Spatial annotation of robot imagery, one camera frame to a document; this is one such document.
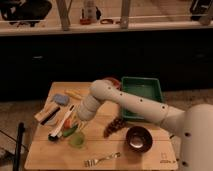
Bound green pepper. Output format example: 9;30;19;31
62;125;78;137

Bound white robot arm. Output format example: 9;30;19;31
77;80;213;171

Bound green plastic cup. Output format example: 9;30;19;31
69;132;85;148

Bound red apple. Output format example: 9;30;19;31
63;119;73;129

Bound white dish brush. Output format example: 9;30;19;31
48;105;75;141

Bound blue sponge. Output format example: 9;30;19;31
52;94;70;106

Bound bunch of dark grapes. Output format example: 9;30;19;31
103;117;126;138

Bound wooden block brush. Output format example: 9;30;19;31
34;102;60;126

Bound silver fork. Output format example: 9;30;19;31
84;152;121;167

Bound orange bowl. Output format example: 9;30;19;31
104;77;121;90

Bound dark brown bowl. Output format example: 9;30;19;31
126;126;153;153

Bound black pole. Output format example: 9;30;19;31
13;122;25;171

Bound green plastic tray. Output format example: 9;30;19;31
121;76;164;122

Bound white bottle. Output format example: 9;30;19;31
84;0;97;23

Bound black bag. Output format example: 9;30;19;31
0;0;52;27

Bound wooden railing post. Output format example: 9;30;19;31
120;0;131;29

